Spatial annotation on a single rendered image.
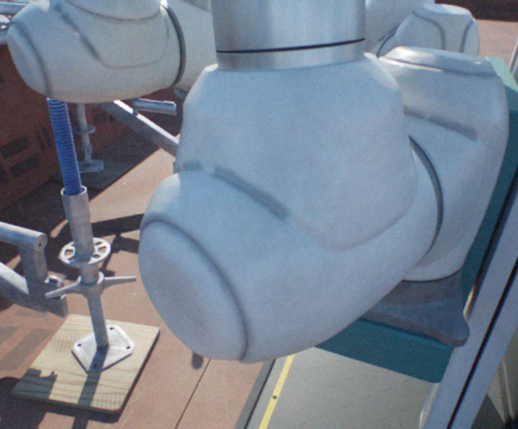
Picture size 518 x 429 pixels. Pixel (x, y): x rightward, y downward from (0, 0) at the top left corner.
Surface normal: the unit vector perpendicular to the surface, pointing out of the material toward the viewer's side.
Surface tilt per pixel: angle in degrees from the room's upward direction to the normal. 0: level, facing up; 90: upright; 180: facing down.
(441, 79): 45
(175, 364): 0
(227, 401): 0
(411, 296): 85
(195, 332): 96
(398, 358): 90
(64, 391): 0
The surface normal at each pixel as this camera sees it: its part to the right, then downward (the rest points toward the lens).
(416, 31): -0.69, -0.04
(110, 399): 0.04, -0.86
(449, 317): 0.15, -0.71
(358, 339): -0.35, 0.47
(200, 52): 0.67, 0.44
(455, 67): 0.08, -0.36
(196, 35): 0.64, 0.20
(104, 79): 0.60, 0.67
